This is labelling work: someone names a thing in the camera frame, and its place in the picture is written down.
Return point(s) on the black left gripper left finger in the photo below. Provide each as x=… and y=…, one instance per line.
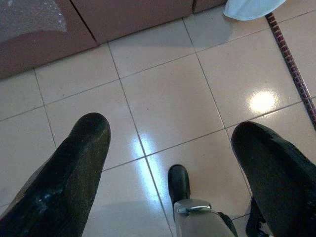
x=56, y=187

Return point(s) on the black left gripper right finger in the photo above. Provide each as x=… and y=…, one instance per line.
x=281, y=182

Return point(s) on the silver robot leg black foot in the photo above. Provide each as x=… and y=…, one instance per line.
x=179, y=182

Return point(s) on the red mosaic counter edge trim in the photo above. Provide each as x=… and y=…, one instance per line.
x=288, y=61

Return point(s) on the white cloth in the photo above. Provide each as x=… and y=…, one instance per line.
x=251, y=8

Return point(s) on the brown cabinet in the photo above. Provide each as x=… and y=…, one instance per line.
x=123, y=19

